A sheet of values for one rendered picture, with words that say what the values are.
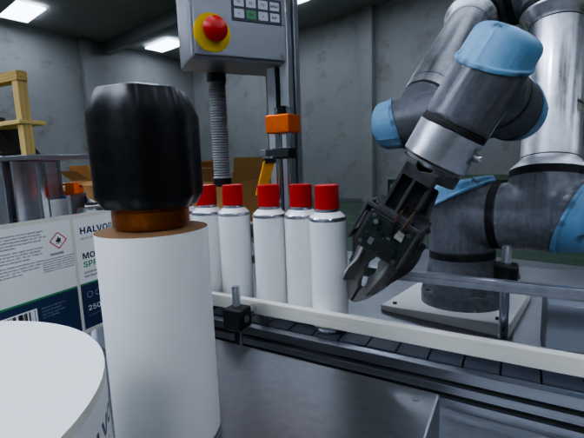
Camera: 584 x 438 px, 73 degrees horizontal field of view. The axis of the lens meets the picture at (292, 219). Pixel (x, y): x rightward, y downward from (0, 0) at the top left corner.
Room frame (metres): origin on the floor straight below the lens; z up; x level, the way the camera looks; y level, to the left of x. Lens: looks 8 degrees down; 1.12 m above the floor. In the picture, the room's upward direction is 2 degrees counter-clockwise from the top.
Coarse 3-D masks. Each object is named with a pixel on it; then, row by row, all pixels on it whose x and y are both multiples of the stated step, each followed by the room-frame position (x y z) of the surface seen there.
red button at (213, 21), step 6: (210, 18) 0.63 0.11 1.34; (216, 18) 0.63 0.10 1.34; (204, 24) 0.63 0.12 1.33; (210, 24) 0.63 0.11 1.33; (216, 24) 0.63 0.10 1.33; (222, 24) 0.64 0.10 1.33; (204, 30) 0.63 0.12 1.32; (210, 30) 0.63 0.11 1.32; (216, 30) 0.63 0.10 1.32; (222, 30) 0.64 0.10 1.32; (210, 36) 0.63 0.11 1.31; (216, 36) 0.64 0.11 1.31; (222, 36) 0.64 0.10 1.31; (216, 42) 0.65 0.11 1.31
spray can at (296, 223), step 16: (304, 192) 0.56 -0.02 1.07; (304, 208) 0.56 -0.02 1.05; (288, 224) 0.56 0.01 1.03; (304, 224) 0.55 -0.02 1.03; (288, 240) 0.56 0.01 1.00; (304, 240) 0.55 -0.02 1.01; (288, 256) 0.56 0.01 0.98; (304, 256) 0.55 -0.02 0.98; (288, 272) 0.56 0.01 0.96; (304, 272) 0.55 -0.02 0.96; (288, 288) 0.57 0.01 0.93; (304, 288) 0.55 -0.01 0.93; (304, 304) 0.55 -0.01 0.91
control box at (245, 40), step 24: (192, 0) 0.65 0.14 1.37; (216, 0) 0.66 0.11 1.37; (192, 24) 0.65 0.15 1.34; (240, 24) 0.68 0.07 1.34; (264, 24) 0.70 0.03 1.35; (192, 48) 0.65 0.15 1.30; (216, 48) 0.66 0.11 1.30; (240, 48) 0.68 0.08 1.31; (264, 48) 0.70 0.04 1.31; (240, 72) 0.76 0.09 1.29; (264, 72) 0.77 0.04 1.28
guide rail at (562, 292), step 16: (368, 272) 0.55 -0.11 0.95; (416, 272) 0.52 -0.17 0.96; (432, 272) 0.52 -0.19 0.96; (480, 288) 0.48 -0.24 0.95; (496, 288) 0.47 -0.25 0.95; (512, 288) 0.46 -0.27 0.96; (528, 288) 0.45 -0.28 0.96; (544, 288) 0.44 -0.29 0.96; (560, 288) 0.44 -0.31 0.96; (576, 288) 0.43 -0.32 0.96
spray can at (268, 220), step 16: (272, 192) 0.58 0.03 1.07; (272, 208) 0.58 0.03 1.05; (256, 224) 0.58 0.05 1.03; (272, 224) 0.57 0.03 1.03; (256, 240) 0.58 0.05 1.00; (272, 240) 0.57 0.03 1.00; (256, 256) 0.58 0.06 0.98; (272, 256) 0.57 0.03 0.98; (256, 272) 0.58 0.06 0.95; (272, 272) 0.57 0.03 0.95; (256, 288) 0.59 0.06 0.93; (272, 288) 0.57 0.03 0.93
